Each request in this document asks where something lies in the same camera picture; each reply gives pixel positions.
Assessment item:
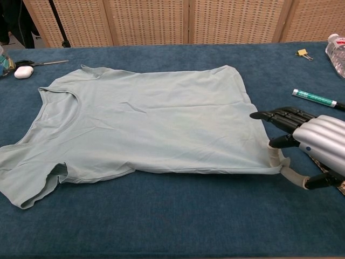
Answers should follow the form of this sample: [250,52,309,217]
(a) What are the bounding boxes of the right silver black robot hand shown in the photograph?
[250,107,345,191]

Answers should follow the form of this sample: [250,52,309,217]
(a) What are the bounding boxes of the light green t-shirt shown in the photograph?
[0,64,291,210]

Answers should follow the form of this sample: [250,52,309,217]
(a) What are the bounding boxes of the green white marker pen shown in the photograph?
[292,88,345,111]

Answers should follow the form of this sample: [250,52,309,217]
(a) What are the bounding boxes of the clear plastic water bottle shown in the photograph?
[325,33,345,79]

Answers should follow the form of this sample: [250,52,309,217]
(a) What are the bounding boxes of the yellow binder clip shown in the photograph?
[295,49,314,62]

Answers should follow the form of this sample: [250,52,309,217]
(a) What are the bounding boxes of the blue fabric table cover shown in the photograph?
[0,40,345,259]

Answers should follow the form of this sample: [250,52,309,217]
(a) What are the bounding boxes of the wicker folding screen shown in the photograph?
[23,0,345,49]

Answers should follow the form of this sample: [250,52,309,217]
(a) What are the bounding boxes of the black tripod stand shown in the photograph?
[47,0,71,49]

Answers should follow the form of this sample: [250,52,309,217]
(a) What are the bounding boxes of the white earbuds case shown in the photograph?
[13,66,35,79]

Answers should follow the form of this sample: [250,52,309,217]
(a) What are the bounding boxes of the clear plastic jar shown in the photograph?
[0,44,16,79]

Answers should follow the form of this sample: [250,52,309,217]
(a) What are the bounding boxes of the black handled scissors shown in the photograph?
[15,59,70,67]

